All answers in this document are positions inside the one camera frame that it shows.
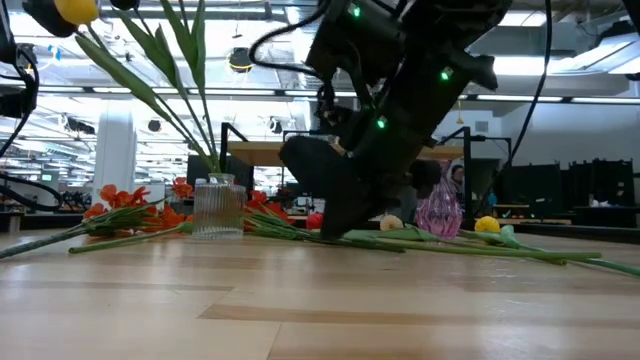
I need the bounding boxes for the white round pillar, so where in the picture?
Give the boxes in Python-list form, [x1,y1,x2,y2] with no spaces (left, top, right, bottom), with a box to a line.
[92,99,138,204]

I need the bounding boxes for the wooden shelf black frame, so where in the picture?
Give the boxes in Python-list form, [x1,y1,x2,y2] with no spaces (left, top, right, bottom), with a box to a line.
[219,122,514,240]

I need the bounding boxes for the black hanging cable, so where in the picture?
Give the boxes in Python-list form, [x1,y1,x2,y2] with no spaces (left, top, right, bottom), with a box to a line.
[497,0,554,169]

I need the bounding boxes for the long ceiling light strip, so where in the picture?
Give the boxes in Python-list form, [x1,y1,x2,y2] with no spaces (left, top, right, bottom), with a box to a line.
[0,86,281,97]
[474,94,640,105]

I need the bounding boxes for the black office partition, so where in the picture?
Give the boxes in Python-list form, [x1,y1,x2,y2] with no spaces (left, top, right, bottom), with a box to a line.
[494,158,640,230]

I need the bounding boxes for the black curved hose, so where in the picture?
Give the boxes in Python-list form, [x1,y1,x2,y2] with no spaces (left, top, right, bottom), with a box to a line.
[0,171,65,213]

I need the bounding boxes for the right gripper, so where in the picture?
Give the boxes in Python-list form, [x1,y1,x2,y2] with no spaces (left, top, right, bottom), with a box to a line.
[278,118,443,240]

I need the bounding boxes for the cream artificial tulip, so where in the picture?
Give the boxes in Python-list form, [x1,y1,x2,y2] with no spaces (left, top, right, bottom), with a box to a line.
[343,213,604,266]

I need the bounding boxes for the clear ribbed glass vase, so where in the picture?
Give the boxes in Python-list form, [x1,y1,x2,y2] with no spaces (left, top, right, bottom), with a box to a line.
[192,172,247,242]

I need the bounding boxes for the person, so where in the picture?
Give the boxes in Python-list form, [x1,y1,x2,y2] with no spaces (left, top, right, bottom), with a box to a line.
[448,164,467,204]

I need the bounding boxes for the orange artificial flower bunch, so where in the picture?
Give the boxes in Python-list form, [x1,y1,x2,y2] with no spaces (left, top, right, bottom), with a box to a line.
[0,175,196,261]
[243,188,407,255]

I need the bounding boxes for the yellow artificial tulip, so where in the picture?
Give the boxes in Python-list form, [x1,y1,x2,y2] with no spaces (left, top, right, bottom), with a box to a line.
[53,0,220,175]
[459,215,640,279]

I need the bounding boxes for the pink ribbed glass vase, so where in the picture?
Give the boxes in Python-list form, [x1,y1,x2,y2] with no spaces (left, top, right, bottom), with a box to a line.
[414,160,465,241]

